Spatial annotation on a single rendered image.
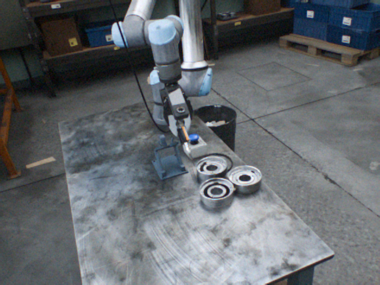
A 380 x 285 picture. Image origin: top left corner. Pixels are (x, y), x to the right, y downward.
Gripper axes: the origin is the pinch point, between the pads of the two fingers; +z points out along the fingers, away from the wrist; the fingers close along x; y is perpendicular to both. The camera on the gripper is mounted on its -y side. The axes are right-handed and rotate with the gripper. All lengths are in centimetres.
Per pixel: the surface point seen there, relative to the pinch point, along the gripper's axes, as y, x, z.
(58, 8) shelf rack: 325, 47, 12
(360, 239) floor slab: 3, -88, 100
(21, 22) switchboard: 356, 94, 24
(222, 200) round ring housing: -25.0, -3.9, 11.0
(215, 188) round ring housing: -17.8, -4.2, 12.0
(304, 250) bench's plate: -48, -17, 14
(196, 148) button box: 5.0, -5.2, 11.6
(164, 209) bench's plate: -18.0, 13.0, 13.6
